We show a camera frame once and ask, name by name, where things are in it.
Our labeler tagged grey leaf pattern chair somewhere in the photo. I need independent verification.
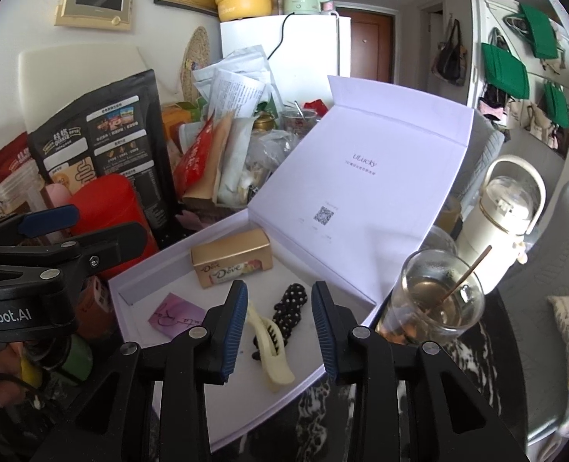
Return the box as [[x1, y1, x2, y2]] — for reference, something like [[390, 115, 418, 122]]
[[498, 182, 569, 442]]

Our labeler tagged black snack pouch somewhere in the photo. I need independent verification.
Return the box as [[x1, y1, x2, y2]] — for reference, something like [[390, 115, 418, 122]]
[[28, 70, 182, 248]]

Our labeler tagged black polka dot scrunchie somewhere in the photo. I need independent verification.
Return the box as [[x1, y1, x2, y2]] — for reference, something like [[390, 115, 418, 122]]
[[260, 283, 308, 356]]

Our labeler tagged purple small card case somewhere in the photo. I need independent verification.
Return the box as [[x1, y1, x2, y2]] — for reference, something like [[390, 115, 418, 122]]
[[149, 293, 206, 339]]

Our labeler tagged glass mug with tea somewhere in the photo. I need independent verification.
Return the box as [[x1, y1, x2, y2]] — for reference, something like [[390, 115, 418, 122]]
[[376, 249, 485, 345]]

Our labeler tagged green tote bag middle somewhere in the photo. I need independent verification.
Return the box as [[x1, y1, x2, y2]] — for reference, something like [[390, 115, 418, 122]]
[[482, 43, 529, 99]]

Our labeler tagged green tote bag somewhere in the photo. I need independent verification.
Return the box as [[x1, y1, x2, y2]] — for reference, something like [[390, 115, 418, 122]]
[[520, 3, 558, 60], [482, 43, 529, 99]]

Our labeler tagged wall intercom panel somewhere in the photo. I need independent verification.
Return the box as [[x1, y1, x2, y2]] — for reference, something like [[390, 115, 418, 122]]
[[55, 0, 133, 31]]

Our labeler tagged person's left hand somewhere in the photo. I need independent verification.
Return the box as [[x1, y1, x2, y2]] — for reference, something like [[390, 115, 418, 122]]
[[0, 342, 25, 409]]

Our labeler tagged brown entrance door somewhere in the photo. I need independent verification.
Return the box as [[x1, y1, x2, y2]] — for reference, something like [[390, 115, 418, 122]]
[[337, 7, 395, 82]]

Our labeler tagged cream plastic hair claw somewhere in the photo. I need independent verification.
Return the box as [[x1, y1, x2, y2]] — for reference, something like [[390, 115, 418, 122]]
[[247, 301, 295, 392]]

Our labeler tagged green tote bag upper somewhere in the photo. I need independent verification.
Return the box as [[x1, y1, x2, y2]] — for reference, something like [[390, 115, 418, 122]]
[[520, 3, 558, 60]]

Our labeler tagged red cylindrical canister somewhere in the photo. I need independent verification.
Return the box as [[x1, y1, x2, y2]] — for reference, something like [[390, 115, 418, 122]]
[[69, 174, 158, 281]]

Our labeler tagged black hanging handbag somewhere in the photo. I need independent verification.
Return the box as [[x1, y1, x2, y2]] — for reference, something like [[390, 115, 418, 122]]
[[431, 19, 467, 87]]

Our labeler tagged white open gift box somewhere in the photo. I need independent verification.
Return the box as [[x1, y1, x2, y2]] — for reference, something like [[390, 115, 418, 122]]
[[108, 74, 476, 453]]

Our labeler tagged gold cardboard chocolate box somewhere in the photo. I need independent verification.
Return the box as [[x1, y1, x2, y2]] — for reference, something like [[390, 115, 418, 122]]
[[190, 228, 273, 289]]

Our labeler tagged white refrigerator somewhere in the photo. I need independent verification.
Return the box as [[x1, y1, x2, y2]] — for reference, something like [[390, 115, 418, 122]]
[[221, 13, 352, 106]]

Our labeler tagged white insulated water bottle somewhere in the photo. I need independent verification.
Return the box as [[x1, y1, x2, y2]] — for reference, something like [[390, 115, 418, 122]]
[[456, 154, 547, 294]]

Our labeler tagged red snack packet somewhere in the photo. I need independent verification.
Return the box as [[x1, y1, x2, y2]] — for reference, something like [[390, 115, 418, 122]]
[[173, 117, 214, 200]]

